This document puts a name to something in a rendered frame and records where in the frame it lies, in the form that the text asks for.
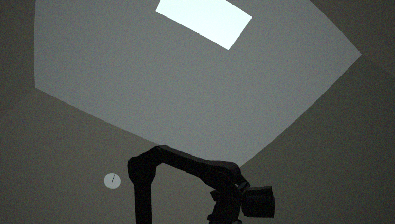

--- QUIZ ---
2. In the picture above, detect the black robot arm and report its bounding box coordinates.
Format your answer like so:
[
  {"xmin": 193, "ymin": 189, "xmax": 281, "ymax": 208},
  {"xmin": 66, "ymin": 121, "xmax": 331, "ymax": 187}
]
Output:
[{"xmin": 127, "ymin": 145, "xmax": 275, "ymax": 224}]

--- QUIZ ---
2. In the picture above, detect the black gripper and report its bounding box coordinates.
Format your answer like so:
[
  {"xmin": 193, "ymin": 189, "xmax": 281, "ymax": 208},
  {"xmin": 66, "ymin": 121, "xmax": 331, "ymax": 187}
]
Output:
[{"xmin": 207, "ymin": 208, "xmax": 242, "ymax": 224}]

